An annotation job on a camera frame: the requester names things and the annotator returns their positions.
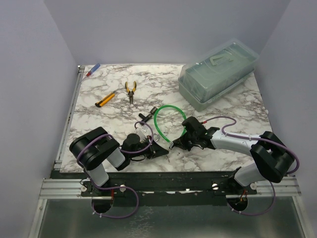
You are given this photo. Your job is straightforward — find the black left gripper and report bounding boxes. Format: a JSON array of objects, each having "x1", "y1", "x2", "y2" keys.
[{"x1": 129, "y1": 135, "x2": 168, "y2": 159}]

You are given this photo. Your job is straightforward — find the green cable lock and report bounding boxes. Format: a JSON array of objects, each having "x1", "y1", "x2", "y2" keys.
[{"x1": 154, "y1": 105, "x2": 186, "y2": 149}]

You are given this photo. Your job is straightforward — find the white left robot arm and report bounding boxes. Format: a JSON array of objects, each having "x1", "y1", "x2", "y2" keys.
[{"x1": 69, "y1": 127, "x2": 169, "y2": 196}]

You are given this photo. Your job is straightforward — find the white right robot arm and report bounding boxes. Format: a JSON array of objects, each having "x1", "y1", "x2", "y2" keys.
[{"x1": 171, "y1": 117, "x2": 299, "y2": 194}]

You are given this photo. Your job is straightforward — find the brass padlock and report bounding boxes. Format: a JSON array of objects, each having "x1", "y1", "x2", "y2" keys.
[{"x1": 153, "y1": 133, "x2": 160, "y2": 142}]

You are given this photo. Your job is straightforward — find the black T-shaped tool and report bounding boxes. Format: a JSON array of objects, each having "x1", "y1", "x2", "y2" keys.
[{"x1": 138, "y1": 107, "x2": 158, "y2": 122}]

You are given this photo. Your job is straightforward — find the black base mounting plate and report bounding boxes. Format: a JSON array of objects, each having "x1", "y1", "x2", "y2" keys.
[{"x1": 81, "y1": 171, "x2": 257, "y2": 206}]

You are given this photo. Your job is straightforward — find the translucent green plastic toolbox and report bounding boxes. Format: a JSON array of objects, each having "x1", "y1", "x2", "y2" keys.
[{"x1": 178, "y1": 38, "x2": 260, "y2": 112}]

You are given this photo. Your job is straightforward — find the yellow black utility knife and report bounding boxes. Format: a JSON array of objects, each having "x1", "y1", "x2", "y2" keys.
[{"x1": 95, "y1": 91, "x2": 115, "y2": 108}]

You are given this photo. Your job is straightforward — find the blue red screwdriver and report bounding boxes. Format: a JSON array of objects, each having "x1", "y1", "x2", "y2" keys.
[{"x1": 86, "y1": 63, "x2": 101, "y2": 77}]

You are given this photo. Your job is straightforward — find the yellow handled pliers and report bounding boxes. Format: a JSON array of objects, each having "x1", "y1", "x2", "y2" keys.
[{"x1": 125, "y1": 81, "x2": 137, "y2": 104}]

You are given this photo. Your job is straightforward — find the aluminium side rail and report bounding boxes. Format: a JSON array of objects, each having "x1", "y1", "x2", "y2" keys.
[{"x1": 53, "y1": 65, "x2": 85, "y2": 170}]

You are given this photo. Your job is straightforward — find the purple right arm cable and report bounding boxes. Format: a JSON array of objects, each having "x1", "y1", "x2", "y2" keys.
[{"x1": 202, "y1": 116, "x2": 302, "y2": 216}]

